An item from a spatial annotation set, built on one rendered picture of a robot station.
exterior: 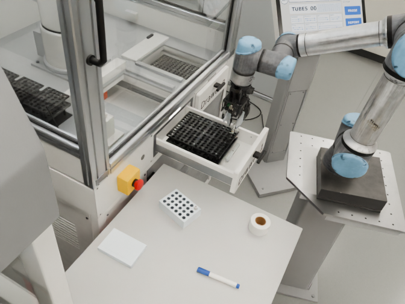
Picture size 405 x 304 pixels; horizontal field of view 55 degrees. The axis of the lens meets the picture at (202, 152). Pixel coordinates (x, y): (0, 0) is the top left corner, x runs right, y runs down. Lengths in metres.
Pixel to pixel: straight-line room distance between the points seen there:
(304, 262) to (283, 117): 0.91
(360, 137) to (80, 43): 0.88
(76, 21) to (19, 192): 0.47
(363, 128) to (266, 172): 1.39
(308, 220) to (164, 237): 0.69
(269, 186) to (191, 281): 1.41
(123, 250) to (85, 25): 0.69
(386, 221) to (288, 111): 1.07
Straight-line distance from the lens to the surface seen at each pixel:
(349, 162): 1.37
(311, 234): 1.83
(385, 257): 2.55
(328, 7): 2.19
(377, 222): 1.60
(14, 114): 0.51
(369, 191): 1.59
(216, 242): 1.34
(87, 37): 0.95
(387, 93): 1.25
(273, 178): 2.61
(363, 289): 2.37
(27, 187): 0.55
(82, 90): 0.99
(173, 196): 1.39
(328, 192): 1.54
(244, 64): 1.28
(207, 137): 1.47
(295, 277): 2.12
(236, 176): 1.33
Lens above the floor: 1.86
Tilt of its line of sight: 43 degrees down
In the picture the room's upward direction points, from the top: 8 degrees clockwise
